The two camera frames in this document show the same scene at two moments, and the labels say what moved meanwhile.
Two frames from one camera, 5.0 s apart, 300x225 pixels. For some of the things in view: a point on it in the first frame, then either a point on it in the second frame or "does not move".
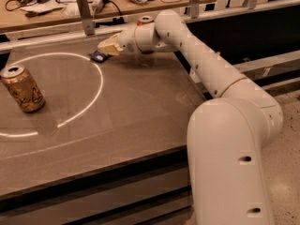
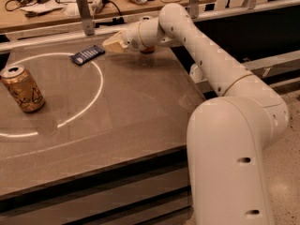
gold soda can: [24, 89] does not move
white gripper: [127, 41] does not move
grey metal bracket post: [84, 9] does not move
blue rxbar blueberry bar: [98, 56] to [87, 54]
